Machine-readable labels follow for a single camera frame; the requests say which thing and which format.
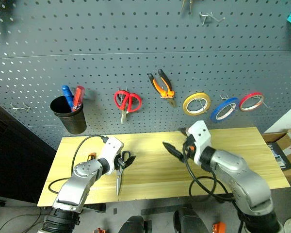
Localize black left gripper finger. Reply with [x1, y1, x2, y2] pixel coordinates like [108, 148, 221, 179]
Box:
[122, 155, 137, 169]

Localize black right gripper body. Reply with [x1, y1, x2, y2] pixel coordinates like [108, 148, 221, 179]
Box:
[183, 134, 197, 156]

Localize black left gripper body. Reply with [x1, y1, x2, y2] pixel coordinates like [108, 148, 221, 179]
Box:
[113, 155, 127, 172]

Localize black handled scissors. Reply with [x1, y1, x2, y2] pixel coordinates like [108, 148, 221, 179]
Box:
[115, 150, 131, 197]

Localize yellow tape roll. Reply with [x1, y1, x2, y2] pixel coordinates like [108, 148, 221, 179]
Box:
[182, 92, 211, 117]

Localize blue tape roll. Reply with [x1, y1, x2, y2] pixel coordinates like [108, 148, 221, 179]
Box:
[210, 97, 240, 124]

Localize red tape roll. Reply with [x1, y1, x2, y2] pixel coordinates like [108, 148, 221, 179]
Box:
[239, 92, 265, 113]

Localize grey perforated metal pegboard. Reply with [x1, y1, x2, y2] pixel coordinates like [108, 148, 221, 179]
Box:
[0, 0, 291, 150]

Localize orange and black pliers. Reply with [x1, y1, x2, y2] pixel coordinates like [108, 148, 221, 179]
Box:
[147, 68, 178, 108]

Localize black round cup holder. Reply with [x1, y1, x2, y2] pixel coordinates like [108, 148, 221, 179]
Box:
[49, 95, 88, 135]

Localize dark rounded shape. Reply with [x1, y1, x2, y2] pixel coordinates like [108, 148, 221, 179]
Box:
[173, 206, 210, 233]
[117, 215, 146, 233]

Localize orange and black object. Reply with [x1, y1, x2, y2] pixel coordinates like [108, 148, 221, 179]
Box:
[212, 221, 226, 233]

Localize brown cardboard box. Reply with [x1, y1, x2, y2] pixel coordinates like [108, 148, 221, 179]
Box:
[261, 128, 291, 182]

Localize black cabinet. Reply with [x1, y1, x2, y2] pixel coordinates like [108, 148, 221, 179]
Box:
[0, 97, 58, 203]

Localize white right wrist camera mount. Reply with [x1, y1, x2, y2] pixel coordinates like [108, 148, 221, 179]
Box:
[187, 120, 212, 166]

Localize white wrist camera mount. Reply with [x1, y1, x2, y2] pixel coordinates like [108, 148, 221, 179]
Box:
[98, 136, 125, 176]
[187, 120, 212, 166]

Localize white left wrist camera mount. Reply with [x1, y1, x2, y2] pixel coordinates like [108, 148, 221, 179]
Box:
[98, 136, 125, 176]

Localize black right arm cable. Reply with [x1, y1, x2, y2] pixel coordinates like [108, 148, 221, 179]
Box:
[182, 142, 246, 233]

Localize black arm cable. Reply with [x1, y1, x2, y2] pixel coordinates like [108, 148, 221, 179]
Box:
[48, 134, 110, 195]
[182, 142, 246, 233]

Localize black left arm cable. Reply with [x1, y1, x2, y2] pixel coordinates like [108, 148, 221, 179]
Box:
[48, 134, 110, 195]

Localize red handled scissors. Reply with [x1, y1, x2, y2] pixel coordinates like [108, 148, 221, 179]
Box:
[114, 90, 143, 125]

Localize black table frame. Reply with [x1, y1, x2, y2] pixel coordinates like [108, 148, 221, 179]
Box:
[42, 203, 180, 216]

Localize red handled screwdriver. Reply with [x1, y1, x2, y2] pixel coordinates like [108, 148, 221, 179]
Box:
[71, 85, 86, 113]

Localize blue handled screwdriver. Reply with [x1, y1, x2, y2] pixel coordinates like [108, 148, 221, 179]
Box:
[61, 85, 75, 110]

